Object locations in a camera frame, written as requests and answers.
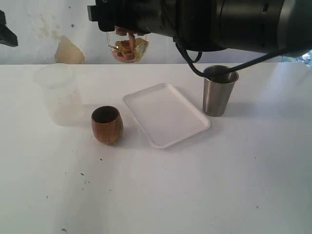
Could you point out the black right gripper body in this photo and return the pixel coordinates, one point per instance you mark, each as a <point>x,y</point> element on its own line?
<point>137,16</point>

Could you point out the clear plastic shaker cup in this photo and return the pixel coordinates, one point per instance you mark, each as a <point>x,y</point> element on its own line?
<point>126,46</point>

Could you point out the stainless steel cup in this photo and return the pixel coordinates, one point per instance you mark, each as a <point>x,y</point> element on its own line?
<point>217,90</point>

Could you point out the brown wooden cup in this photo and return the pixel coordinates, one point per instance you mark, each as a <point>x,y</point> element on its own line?
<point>107,124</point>

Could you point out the frosted plastic container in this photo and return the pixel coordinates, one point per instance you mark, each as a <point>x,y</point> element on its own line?
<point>60,93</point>

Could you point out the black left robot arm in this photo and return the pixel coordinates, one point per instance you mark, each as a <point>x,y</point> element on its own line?
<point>7,37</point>

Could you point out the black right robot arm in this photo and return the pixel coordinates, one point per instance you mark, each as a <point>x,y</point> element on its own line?
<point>213,25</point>

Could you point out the yellow lemon slice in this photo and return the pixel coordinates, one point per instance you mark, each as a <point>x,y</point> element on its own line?
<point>140,50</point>

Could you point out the white rectangular tray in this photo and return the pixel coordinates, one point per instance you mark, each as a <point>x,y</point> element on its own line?
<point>164,115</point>

